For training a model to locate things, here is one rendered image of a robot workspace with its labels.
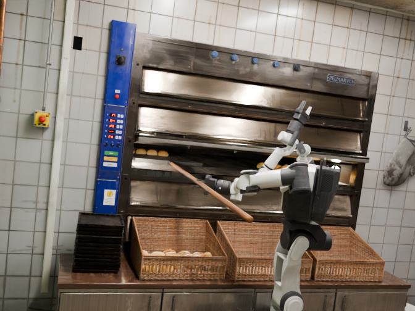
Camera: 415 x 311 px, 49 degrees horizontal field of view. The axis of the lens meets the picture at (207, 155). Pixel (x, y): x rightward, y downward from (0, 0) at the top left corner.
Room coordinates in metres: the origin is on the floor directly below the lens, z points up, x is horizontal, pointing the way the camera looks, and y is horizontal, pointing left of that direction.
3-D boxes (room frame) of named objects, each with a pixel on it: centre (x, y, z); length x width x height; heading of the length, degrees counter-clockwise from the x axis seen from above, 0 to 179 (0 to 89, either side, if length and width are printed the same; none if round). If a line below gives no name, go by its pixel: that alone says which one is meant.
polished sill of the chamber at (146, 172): (3.41, -0.34, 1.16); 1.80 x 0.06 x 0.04; 107
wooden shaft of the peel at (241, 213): (2.74, 0.03, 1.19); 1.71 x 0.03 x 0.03; 17
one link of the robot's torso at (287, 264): (2.52, -0.55, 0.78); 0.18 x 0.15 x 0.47; 17
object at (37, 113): (2.90, 1.07, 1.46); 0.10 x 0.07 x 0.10; 107
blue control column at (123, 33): (3.96, 0.93, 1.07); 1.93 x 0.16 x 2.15; 17
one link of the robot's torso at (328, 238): (2.55, -0.61, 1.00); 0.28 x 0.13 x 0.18; 107
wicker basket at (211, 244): (2.97, 0.13, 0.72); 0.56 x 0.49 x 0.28; 108
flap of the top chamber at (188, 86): (3.39, -0.35, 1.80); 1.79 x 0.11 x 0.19; 107
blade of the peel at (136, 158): (3.81, 0.35, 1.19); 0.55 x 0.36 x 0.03; 107
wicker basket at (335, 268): (3.32, -1.02, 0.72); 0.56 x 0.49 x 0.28; 106
